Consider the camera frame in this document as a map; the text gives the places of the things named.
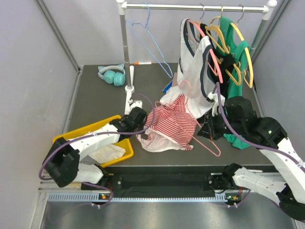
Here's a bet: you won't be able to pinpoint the blue wire hanger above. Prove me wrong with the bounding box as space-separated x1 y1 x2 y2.
125 2 173 78

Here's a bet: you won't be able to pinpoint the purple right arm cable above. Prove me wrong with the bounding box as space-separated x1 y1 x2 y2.
212 82 305 220

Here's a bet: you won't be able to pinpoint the blue box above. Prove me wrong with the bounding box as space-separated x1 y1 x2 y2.
163 80 173 94

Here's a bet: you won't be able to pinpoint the green tank top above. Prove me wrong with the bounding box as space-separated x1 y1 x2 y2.
219 16 251 150

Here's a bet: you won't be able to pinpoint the yellow plastic bin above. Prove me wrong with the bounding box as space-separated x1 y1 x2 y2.
52 115 134 167

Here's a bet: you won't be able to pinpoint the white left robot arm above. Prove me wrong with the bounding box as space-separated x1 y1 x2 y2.
39 106 147 189

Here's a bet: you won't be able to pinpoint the black tank top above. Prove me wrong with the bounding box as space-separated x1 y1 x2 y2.
200 23 234 99

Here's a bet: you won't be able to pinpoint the white metal clothes rack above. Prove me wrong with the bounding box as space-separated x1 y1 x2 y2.
116 0 277 114

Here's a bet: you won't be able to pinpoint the pink wire hanger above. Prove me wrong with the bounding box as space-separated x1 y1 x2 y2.
154 80 221 157

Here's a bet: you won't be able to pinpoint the white navy-trimmed tank top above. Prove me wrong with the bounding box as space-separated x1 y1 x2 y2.
160 19 216 118

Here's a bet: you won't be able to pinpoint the teal cat-ear headphones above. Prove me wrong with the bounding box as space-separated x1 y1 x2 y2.
98 64 126 86

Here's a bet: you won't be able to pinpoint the yellow hanger rear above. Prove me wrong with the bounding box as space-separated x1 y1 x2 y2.
229 21 254 88

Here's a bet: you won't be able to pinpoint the yellow hanger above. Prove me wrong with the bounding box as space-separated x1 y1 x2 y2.
205 16 242 86
229 21 254 88

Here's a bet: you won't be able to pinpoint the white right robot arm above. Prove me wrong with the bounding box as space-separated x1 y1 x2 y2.
198 93 305 221

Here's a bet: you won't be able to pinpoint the cream white cloth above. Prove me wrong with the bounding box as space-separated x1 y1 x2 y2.
89 144 126 164

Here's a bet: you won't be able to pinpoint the red white striped tank top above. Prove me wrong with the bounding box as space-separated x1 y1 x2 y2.
136 94 196 153

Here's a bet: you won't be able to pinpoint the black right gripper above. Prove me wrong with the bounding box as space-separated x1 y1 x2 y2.
197 108 244 141

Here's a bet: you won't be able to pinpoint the pink plastic hanger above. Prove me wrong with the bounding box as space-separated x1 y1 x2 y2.
186 19 224 83

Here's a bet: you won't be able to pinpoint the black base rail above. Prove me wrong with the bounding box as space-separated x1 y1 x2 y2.
81 164 282 193

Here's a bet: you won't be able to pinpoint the yellow hanger front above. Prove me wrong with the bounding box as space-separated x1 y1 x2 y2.
205 16 242 86

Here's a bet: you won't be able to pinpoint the orange white marker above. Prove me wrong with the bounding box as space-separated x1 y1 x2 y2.
134 62 152 65

